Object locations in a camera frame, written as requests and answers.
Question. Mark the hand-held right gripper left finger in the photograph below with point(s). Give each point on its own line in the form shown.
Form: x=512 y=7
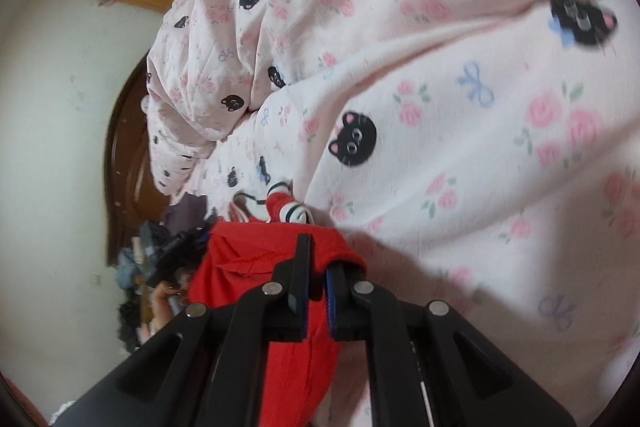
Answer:
x=300 y=307

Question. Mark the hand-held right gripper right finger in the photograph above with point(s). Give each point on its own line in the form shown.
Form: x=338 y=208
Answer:
x=331 y=312

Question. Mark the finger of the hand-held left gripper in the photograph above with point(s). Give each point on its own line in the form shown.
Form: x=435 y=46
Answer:
x=201 y=234

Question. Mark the red basketball jersey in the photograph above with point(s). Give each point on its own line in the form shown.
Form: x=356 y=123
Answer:
x=240 y=267

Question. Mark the pile of blue clothes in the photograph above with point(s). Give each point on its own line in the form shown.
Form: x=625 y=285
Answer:
x=131 y=267

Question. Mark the person's left hand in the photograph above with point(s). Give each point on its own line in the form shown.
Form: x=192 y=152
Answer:
x=161 y=304

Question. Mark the dark purple folded garment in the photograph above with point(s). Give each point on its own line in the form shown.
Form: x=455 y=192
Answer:
x=187 y=212

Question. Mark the dark wooden headboard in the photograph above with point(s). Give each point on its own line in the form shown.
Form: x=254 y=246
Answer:
x=127 y=167

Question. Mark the pink printed quilt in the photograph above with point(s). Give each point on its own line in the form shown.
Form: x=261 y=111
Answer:
x=450 y=132

